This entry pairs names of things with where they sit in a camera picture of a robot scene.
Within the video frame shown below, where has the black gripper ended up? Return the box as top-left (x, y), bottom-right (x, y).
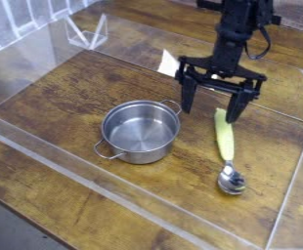
top-left (175, 31), bottom-right (267, 123)

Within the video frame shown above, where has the small steel pot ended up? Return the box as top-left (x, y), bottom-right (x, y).
top-left (93, 100), bottom-right (182, 164)

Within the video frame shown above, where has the green handled metal spoon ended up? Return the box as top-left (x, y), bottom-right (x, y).
top-left (214, 108), bottom-right (246, 195)

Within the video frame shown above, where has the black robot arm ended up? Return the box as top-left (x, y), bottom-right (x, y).
top-left (175, 0), bottom-right (278, 123)

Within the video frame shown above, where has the black bar in background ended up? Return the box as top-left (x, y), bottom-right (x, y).
top-left (196, 0), bottom-right (282, 26)

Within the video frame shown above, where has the clear acrylic enclosure wall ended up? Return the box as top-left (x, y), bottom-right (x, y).
top-left (0, 0), bottom-right (303, 250)

